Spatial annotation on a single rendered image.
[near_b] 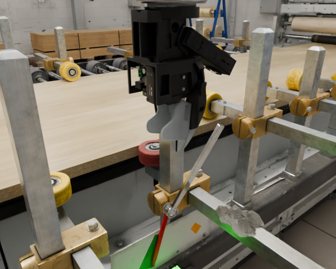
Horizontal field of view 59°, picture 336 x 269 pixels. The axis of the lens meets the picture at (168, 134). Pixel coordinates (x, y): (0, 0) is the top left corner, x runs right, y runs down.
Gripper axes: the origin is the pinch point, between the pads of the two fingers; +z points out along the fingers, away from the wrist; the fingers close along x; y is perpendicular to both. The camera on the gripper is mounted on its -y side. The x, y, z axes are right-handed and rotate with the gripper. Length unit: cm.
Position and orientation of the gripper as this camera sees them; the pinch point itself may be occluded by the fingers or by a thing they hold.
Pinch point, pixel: (181, 142)
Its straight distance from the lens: 47.1
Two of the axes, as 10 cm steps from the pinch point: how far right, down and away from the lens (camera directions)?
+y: -7.9, 2.5, -5.6
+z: 0.0, 9.1, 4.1
